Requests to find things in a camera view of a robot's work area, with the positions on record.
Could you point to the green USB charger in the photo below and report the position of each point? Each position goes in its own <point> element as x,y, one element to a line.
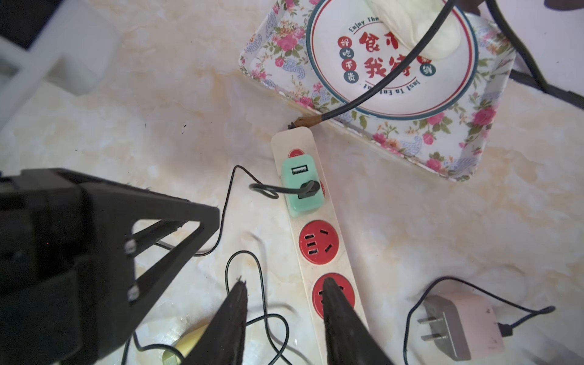
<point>301,185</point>

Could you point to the yellow USB charger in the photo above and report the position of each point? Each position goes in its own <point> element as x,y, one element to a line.
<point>184,345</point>

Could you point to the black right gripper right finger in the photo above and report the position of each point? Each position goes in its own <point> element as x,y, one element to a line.
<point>347,339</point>

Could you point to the beige power strip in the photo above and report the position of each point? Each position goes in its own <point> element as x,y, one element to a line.
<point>317,235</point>

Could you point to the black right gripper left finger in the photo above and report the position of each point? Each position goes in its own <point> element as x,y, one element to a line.
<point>223,340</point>

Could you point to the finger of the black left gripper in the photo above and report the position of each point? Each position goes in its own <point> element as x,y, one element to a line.
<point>84,259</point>

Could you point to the white plate with red print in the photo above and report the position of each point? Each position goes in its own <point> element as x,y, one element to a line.
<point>353,52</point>

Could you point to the pale green vegetable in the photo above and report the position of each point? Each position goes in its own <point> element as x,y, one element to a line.
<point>409,21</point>

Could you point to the floral rectangular tray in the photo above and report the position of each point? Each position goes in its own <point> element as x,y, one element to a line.
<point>437,114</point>

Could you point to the pink USB charger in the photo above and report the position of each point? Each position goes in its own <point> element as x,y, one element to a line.
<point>462,326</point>

